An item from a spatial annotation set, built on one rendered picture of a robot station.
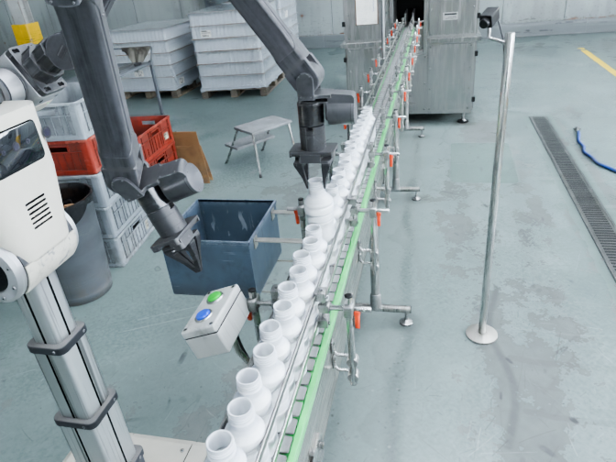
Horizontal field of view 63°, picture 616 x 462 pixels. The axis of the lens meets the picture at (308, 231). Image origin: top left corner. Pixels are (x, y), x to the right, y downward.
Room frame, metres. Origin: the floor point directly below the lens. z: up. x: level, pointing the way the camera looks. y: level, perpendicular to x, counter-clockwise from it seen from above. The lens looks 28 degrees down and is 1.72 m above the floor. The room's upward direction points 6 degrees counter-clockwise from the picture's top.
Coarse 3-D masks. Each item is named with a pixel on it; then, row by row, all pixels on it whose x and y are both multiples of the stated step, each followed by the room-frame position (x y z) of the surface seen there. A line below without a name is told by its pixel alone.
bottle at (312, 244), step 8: (304, 240) 0.99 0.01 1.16; (312, 240) 0.99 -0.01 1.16; (304, 248) 0.97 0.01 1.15; (312, 248) 0.96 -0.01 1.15; (312, 256) 0.96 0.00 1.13; (320, 256) 0.97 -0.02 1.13; (312, 264) 0.95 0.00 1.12; (320, 264) 0.95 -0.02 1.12; (320, 272) 0.95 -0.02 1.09; (328, 296) 0.97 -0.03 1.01
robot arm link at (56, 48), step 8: (104, 0) 1.17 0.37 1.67; (112, 0) 1.18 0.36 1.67; (104, 8) 1.18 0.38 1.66; (48, 40) 1.18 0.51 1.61; (56, 40) 1.17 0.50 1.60; (64, 40) 1.17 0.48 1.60; (48, 48) 1.18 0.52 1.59; (56, 48) 1.17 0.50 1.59; (64, 48) 1.17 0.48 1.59; (48, 56) 1.18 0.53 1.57; (56, 56) 1.18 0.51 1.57; (64, 56) 1.17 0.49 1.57; (56, 64) 1.18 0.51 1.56; (64, 64) 1.17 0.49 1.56
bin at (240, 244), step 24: (216, 216) 1.74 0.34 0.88; (240, 216) 1.72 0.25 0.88; (264, 216) 1.55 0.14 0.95; (216, 240) 1.42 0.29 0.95; (240, 240) 1.72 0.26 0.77; (264, 240) 1.42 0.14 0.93; (288, 240) 1.41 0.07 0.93; (168, 264) 1.47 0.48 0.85; (216, 264) 1.42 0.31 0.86; (240, 264) 1.40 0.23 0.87; (264, 264) 1.49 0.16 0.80; (192, 288) 1.45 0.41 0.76; (216, 288) 1.42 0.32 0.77; (240, 288) 1.40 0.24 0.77
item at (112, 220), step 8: (120, 200) 3.12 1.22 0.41; (136, 200) 3.32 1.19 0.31; (96, 208) 2.94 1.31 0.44; (104, 208) 2.93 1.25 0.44; (112, 208) 3.00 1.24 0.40; (120, 208) 3.10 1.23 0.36; (128, 208) 3.20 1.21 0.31; (136, 208) 3.29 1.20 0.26; (104, 216) 2.93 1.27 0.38; (112, 216) 2.97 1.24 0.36; (120, 216) 3.06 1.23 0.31; (128, 216) 3.17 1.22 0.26; (104, 224) 2.94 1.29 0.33; (112, 224) 2.95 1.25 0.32; (120, 224) 3.05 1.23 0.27; (104, 232) 2.95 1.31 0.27; (112, 232) 2.93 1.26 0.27; (120, 232) 3.01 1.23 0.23
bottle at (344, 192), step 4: (332, 176) 1.33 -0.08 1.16; (336, 176) 1.34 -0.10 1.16; (340, 176) 1.33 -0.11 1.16; (332, 180) 1.31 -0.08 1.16; (336, 180) 1.30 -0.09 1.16; (340, 180) 1.31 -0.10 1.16; (344, 180) 1.31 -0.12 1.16; (340, 184) 1.31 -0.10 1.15; (344, 184) 1.31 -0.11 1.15; (340, 188) 1.30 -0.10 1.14; (344, 188) 1.31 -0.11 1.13; (340, 192) 1.30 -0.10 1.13; (344, 192) 1.30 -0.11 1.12; (348, 192) 1.31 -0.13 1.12; (340, 196) 1.29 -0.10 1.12; (344, 196) 1.29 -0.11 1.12; (344, 200) 1.30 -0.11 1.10; (344, 204) 1.29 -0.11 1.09; (348, 208) 1.31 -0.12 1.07; (348, 212) 1.30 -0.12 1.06; (348, 216) 1.31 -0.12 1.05
